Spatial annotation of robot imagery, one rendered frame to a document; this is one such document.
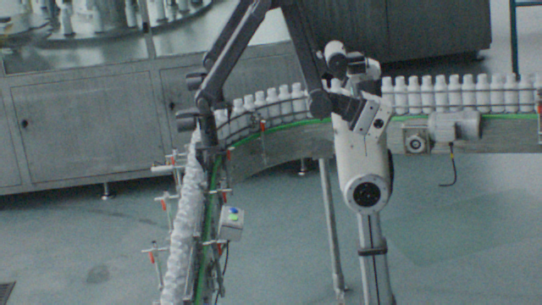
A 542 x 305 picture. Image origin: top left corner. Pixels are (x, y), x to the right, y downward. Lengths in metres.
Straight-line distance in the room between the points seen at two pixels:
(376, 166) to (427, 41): 5.04
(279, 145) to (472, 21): 3.97
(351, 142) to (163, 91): 3.24
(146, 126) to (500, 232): 2.28
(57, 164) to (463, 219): 2.56
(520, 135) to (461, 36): 3.94
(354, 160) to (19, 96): 3.58
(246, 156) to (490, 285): 1.44
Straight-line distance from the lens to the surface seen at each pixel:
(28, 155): 7.22
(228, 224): 3.96
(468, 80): 5.01
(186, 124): 3.66
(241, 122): 5.06
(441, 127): 4.89
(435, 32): 8.87
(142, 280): 6.18
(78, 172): 7.20
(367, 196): 3.93
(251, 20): 3.56
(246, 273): 6.05
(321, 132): 5.19
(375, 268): 4.11
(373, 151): 3.85
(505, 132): 5.03
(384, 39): 8.84
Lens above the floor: 2.74
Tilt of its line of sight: 21 degrees down
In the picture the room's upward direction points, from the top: 8 degrees counter-clockwise
